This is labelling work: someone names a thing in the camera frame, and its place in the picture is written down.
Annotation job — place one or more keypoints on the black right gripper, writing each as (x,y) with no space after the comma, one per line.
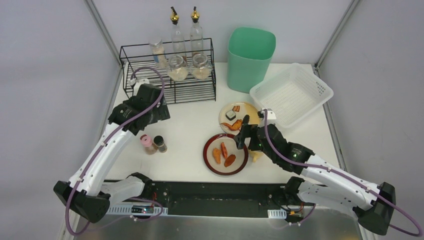
(245,133)

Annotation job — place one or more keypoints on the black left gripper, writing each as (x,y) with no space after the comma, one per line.
(145,96)

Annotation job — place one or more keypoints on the red food piece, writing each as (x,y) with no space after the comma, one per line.
(224,150)

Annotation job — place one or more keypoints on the glass rice jar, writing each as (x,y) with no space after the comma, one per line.
(201,68)
(177,68)

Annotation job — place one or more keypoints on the silver lid bead jar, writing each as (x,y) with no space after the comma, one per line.
(158,52)

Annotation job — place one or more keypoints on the black cap spice jar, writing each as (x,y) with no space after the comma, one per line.
(160,143)

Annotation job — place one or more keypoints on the pink cap spice jar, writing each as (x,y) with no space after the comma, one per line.
(148,144)

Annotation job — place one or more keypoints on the glass oil bottle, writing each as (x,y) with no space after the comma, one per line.
(177,36)
(196,34)

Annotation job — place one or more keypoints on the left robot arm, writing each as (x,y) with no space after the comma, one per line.
(84,192)

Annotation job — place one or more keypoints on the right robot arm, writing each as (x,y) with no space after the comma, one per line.
(321,183)

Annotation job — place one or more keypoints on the fried chicken wing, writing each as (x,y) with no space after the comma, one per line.
(233,127)

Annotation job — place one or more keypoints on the black spiky sea cucumber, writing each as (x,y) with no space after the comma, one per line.
(246,120)

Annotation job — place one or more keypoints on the sushi roll piece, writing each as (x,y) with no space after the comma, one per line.
(230,115)

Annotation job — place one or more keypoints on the yellow food piece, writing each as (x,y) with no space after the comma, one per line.
(255,155)

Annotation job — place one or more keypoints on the small orange food piece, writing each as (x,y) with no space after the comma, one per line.
(236,108)

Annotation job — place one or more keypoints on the brown fried piece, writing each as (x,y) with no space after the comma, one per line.
(229,160)

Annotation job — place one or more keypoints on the red rimmed plate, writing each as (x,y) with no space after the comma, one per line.
(240,162)

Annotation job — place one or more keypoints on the orange fried nugget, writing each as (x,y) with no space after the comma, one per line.
(216,153)

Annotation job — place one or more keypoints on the white plastic basket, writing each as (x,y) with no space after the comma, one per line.
(292,94)

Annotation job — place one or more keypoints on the green trash bin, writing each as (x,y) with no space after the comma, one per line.
(250,51)

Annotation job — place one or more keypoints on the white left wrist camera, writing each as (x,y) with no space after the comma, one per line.
(137,82)

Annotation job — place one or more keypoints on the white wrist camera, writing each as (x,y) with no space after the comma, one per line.
(137,82)
(266,116)

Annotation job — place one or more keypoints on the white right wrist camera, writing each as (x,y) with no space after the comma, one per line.
(266,116)

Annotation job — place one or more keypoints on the black wire rack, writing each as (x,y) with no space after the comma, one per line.
(191,89)

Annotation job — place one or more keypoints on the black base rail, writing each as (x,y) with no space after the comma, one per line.
(218,199)

